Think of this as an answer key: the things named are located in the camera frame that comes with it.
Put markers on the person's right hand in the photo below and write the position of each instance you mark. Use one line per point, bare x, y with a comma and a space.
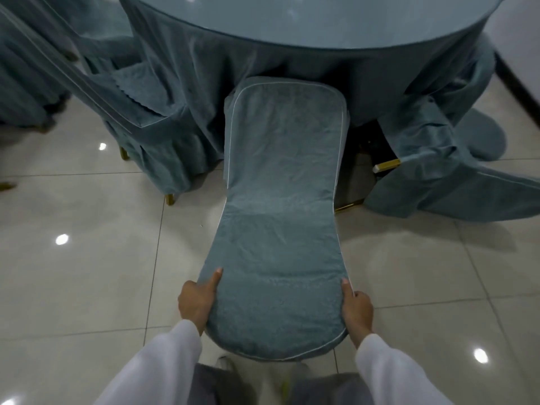
358, 312

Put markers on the person's left hand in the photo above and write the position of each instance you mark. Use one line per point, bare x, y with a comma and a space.
196, 301

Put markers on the person's right forearm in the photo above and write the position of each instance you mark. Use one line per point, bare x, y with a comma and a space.
392, 375

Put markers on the person's left forearm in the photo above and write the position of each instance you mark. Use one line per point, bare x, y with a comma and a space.
156, 366

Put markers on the person's grey trousers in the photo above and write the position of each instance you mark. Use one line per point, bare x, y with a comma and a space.
228, 388

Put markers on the person's right shoe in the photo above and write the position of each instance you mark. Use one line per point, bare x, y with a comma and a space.
291, 377

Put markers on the teal tablecloth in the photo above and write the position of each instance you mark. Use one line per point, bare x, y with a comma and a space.
274, 63

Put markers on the round teal table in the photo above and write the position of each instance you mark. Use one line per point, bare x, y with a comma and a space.
337, 21

